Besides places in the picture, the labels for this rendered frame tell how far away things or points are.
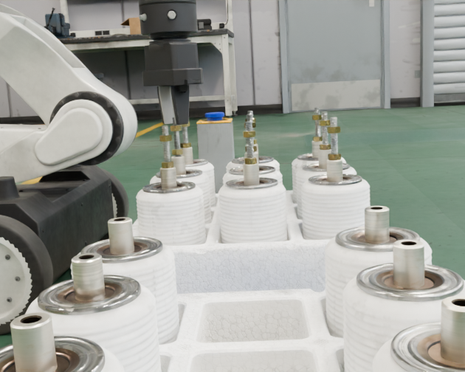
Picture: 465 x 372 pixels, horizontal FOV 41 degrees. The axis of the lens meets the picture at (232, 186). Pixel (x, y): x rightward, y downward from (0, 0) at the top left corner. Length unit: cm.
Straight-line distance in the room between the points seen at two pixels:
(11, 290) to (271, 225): 47
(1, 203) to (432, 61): 522
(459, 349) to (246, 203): 53
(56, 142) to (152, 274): 68
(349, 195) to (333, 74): 517
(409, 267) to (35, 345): 26
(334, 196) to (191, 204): 20
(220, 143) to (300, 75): 475
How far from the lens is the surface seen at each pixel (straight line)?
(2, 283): 111
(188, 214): 87
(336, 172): 88
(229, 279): 85
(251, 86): 601
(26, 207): 113
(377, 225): 58
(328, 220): 86
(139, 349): 46
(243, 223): 85
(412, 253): 46
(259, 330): 66
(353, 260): 55
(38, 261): 106
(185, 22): 97
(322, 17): 602
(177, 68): 96
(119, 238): 58
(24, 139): 124
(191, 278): 85
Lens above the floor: 41
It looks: 10 degrees down
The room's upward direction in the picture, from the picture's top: 3 degrees counter-clockwise
